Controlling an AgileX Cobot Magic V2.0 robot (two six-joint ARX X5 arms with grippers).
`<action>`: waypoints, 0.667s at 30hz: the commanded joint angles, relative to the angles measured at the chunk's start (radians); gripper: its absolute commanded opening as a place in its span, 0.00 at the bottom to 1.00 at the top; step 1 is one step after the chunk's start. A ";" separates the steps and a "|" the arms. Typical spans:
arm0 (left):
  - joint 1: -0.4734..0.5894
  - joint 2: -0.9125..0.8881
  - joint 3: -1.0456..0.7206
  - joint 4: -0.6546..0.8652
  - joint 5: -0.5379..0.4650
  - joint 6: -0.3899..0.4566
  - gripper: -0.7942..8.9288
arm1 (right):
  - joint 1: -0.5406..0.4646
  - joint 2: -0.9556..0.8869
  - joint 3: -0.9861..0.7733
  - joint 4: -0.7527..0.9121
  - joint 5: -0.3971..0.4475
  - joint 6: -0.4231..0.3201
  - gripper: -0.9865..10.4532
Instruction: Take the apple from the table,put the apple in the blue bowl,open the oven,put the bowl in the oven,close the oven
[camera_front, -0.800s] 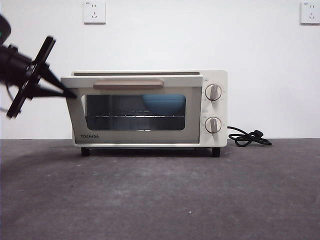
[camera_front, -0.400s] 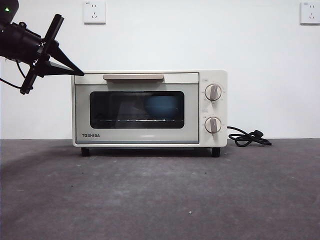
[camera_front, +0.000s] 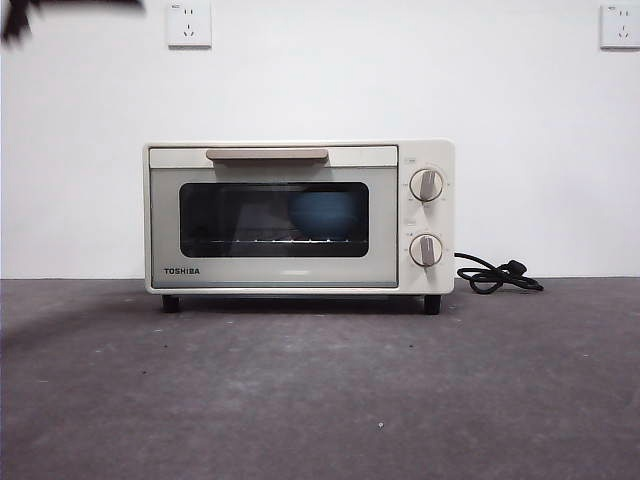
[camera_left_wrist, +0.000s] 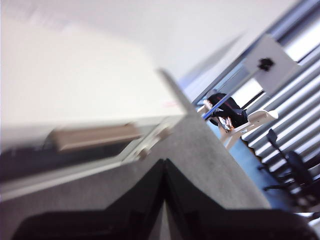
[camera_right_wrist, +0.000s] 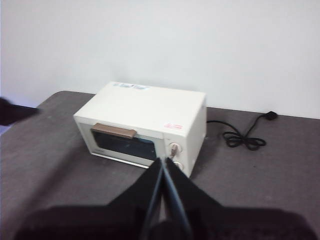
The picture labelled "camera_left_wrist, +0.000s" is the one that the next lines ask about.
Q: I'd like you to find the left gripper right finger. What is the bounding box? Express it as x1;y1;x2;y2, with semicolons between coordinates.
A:
164;158;320;240

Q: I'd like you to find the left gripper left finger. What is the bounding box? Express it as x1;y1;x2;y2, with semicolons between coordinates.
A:
11;159;165;240

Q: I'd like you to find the beige oven knob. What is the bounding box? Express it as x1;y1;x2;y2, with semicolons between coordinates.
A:
158;125;174;139
137;146;152;160

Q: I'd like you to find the cream toaster oven body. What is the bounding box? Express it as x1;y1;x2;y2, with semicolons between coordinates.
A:
0;27;187;201

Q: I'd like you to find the black office chair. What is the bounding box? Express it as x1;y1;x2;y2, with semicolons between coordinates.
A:
257;128;320;216

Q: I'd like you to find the white chair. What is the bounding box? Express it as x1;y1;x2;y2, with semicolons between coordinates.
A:
197;98;279;149

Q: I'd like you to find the black bag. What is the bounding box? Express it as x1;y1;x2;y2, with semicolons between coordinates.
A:
206;92;249;131

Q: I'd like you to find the white panel with black knob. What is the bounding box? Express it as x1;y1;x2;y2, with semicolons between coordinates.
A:
242;33;302;96

